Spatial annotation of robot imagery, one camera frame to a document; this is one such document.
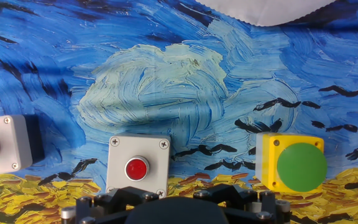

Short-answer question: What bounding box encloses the yellow box green mushroom button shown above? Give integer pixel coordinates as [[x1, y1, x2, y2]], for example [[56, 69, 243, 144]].
[[255, 132, 328, 193]]

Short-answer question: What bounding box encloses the grey box raised red button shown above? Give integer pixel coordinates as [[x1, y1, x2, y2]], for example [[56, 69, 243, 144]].
[[0, 114, 45, 179]]

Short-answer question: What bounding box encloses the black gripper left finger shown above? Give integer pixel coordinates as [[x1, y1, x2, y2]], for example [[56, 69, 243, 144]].
[[60, 185, 160, 224]]

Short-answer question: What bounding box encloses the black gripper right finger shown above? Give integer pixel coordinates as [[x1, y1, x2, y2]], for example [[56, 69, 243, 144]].
[[193, 183, 292, 224]]

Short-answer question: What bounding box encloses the Van Gogh print tablecloth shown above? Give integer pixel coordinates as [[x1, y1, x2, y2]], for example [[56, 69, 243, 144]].
[[0, 0, 358, 224]]

